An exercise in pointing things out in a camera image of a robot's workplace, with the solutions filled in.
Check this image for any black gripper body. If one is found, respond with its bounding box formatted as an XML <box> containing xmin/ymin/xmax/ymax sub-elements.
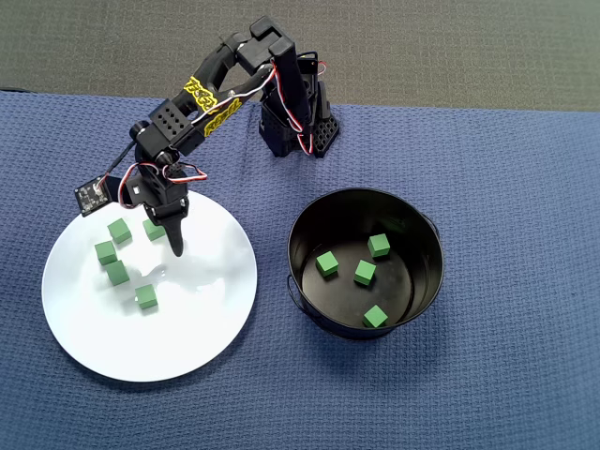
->
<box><xmin>126</xmin><ymin>149</ymin><xmax>190</xmax><ymax>217</ymax></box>

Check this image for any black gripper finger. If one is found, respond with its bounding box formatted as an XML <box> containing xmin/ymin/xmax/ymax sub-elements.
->
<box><xmin>142</xmin><ymin>203</ymin><xmax>165</xmax><ymax>231</ymax></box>
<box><xmin>153</xmin><ymin>198</ymin><xmax>190</xmax><ymax>258</ymax></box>

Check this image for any green cube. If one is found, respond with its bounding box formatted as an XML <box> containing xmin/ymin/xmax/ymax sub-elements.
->
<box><xmin>142</xmin><ymin>217</ymin><xmax>168</xmax><ymax>243</ymax></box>
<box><xmin>104</xmin><ymin>260</ymin><xmax>131</xmax><ymax>287</ymax></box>
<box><xmin>94</xmin><ymin>240</ymin><xmax>119</xmax><ymax>266</ymax></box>
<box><xmin>362</xmin><ymin>304</ymin><xmax>389</xmax><ymax>329</ymax></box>
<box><xmin>315</xmin><ymin>250</ymin><xmax>340</xmax><ymax>278</ymax></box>
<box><xmin>134</xmin><ymin>283</ymin><xmax>159</xmax><ymax>310</ymax></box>
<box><xmin>352</xmin><ymin>259</ymin><xmax>378</xmax><ymax>287</ymax></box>
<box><xmin>367</xmin><ymin>232</ymin><xmax>392</xmax><ymax>259</ymax></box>
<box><xmin>106</xmin><ymin>217</ymin><xmax>132</xmax><ymax>245</ymax></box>

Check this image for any white round plate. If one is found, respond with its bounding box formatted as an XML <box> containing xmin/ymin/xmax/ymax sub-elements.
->
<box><xmin>40</xmin><ymin>185</ymin><xmax>259</xmax><ymax>383</ymax></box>

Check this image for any black metal bucket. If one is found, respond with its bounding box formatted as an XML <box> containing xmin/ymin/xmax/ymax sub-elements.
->
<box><xmin>285</xmin><ymin>187</ymin><xmax>445</xmax><ymax>341</ymax></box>

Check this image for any blue woven tablecloth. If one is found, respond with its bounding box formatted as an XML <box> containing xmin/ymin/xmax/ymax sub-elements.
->
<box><xmin>0</xmin><ymin>88</ymin><xmax>600</xmax><ymax>450</ymax></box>

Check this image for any red white black servo cable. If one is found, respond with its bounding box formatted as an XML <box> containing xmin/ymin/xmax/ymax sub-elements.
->
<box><xmin>161</xmin><ymin>161</ymin><xmax>209</xmax><ymax>185</ymax></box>
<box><xmin>199</xmin><ymin>63</ymin><xmax>278</xmax><ymax>118</ymax></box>
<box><xmin>118</xmin><ymin>161</ymin><xmax>163</xmax><ymax>209</ymax></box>
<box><xmin>269</xmin><ymin>58</ymin><xmax>316</xmax><ymax>156</ymax></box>

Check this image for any thin camera cable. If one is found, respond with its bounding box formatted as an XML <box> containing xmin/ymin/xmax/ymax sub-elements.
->
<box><xmin>96</xmin><ymin>138</ymin><xmax>140</xmax><ymax>191</ymax></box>

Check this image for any black camera circuit board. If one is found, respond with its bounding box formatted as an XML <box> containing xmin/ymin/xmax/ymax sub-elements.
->
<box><xmin>73</xmin><ymin>172</ymin><xmax>116</xmax><ymax>218</ymax></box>

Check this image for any black wire bucket handle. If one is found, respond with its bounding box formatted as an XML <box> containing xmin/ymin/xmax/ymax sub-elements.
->
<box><xmin>285</xmin><ymin>273</ymin><xmax>332</xmax><ymax>333</ymax></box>

